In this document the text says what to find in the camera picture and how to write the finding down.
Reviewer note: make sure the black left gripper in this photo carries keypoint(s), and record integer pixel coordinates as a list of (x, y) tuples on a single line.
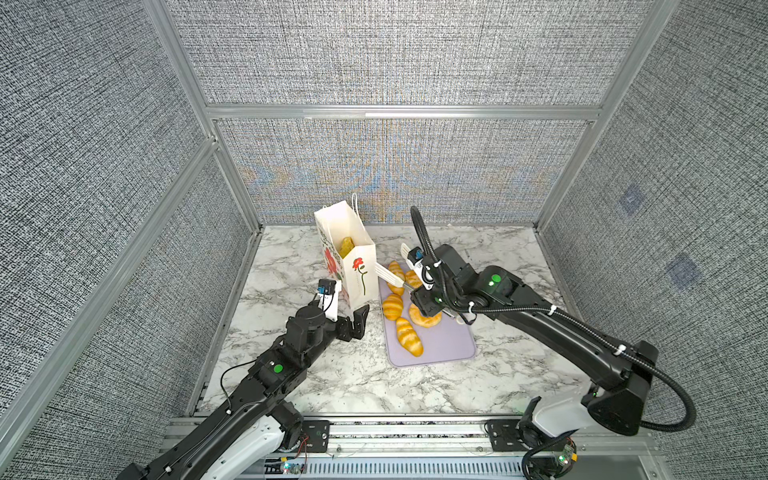
[(359, 325)]

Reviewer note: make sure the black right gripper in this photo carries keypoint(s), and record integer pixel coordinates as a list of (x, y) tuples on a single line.
[(421, 298)]

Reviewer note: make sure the white slotted serving tongs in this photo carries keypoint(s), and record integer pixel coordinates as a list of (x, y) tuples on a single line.
[(385, 274)]

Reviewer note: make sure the white paper bag red flower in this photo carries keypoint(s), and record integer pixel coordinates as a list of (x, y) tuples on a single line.
[(356, 272)]

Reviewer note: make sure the round golden pastry bottom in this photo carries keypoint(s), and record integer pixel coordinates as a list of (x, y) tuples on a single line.
[(346, 247)]

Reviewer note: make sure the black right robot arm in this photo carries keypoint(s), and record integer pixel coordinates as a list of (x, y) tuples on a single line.
[(615, 398)]

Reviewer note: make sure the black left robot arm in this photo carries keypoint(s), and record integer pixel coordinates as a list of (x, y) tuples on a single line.
[(274, 374)]

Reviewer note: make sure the twisted golden bread roll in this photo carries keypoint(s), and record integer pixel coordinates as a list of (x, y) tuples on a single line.
[(413, 280)]

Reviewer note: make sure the small striped croissant left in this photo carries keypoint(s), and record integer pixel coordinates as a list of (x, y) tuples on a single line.
[(392, 307)]

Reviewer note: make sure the lavender plastic tray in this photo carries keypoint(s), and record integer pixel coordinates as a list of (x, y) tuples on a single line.
[(448, 341)]

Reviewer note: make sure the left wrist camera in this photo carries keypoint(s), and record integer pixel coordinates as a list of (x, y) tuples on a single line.
[(329, 291)]

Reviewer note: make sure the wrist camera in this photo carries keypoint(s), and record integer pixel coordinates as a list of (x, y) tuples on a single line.
[(414, 258), (329, 291)]

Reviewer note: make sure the golden ring donut bread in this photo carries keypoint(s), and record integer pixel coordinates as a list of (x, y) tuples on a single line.
[(417, 318)]

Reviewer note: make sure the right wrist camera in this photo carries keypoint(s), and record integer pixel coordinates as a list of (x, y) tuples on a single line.
[(414, 258)]

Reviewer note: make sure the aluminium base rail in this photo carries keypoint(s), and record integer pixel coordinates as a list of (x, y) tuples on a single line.
[(431, 447)]

